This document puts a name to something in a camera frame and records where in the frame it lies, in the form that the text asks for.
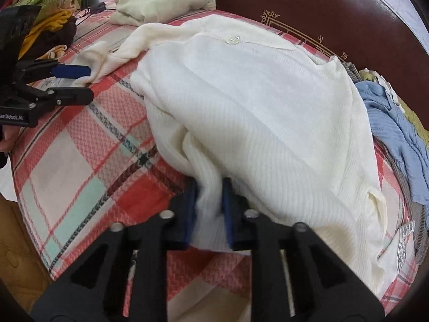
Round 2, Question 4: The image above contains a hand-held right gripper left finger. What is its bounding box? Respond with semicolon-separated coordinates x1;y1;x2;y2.
32;178;199;322

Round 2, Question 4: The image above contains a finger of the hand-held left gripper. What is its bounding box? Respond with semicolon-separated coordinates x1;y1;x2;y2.
7;85;95;108
15;59;92;84

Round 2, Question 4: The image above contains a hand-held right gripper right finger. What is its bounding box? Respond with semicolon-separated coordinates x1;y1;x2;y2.
221;177;386;322

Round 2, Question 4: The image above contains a white knit cardigan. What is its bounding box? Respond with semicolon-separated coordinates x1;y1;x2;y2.
72;13;391;304

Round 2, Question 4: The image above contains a person's left hand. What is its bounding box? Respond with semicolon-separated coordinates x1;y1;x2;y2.
0;125;18;155

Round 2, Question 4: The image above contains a mustard yellow garment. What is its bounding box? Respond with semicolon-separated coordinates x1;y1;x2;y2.
18;9;73;58

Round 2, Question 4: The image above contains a dark brown garment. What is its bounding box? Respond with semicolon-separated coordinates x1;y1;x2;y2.
34;16;78;54

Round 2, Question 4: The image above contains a red plaid bed sheet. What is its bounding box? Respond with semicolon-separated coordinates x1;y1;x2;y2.
10;8;419;322

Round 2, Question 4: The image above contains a cream folded garment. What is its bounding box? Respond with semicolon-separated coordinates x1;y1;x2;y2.
114;0;217;27

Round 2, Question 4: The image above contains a white lace trimmed garment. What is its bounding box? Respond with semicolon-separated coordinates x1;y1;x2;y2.
378;221;417;272

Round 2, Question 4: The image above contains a light blue garment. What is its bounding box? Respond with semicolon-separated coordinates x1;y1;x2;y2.
354;80;429;205

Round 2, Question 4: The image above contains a grey striped garment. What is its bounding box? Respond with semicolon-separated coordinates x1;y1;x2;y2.
342;61;429;264

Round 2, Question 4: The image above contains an olive yellow garment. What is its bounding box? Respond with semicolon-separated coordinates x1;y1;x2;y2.
401;103;429;145

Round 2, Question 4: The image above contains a dark brown leather headboard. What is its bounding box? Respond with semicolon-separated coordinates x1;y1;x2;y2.
216;0;429;84

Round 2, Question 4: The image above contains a black charger cable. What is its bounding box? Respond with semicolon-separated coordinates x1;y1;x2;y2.
74;0;117;27

